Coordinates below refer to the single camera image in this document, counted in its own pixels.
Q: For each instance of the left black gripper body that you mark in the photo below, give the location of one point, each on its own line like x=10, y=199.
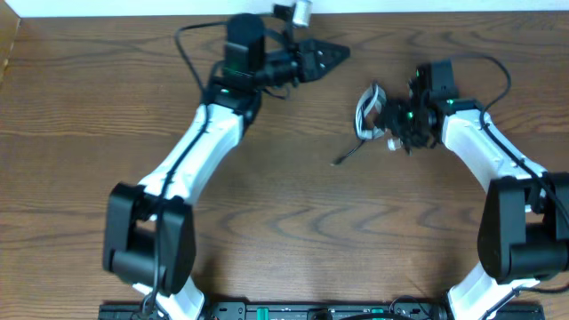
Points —
x=280, y=69

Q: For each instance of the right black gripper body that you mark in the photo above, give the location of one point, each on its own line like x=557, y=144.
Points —
x=405, y=123

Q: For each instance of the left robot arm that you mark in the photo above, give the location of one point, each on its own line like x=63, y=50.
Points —
x=150, y=238

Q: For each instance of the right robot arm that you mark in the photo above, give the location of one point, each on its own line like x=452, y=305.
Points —
x=523, y=234

